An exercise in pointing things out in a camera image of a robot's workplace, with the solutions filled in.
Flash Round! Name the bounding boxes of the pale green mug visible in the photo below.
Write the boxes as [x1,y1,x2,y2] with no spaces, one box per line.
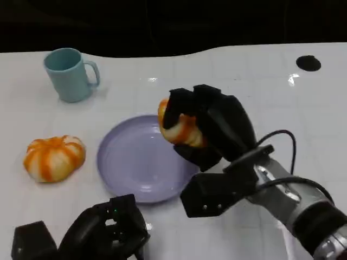
[43,48,101,103]

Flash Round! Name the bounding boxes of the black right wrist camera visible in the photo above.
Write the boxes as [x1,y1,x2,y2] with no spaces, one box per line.
[179,144,275,219]

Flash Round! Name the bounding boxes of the lilac plate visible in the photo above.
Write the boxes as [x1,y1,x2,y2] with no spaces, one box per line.
[97,114,201,204]

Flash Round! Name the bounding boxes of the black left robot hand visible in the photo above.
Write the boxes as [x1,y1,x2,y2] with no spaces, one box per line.
[57,193,151,260]

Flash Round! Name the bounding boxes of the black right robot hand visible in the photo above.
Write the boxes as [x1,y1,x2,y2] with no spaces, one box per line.
[163,84,258,173]

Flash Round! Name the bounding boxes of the black curtain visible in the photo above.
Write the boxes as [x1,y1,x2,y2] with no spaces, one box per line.
[0,0,347,59]

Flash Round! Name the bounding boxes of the black table grommet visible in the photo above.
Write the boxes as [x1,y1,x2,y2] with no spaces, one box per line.
[295,55,322,72]

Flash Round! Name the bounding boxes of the orange and white bread roll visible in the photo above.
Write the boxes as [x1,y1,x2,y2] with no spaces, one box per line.
[23,135,87,183]
[158,98,209,148]

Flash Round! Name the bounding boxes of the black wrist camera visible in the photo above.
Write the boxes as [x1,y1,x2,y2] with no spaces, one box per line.
[179,144,275,219]
[11,220,59,260]

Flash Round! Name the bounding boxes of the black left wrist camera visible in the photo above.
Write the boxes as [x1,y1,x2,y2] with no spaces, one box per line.
[11,220,59,260]

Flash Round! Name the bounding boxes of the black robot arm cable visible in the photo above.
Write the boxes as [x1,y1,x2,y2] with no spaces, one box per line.
[254,129,336,204]

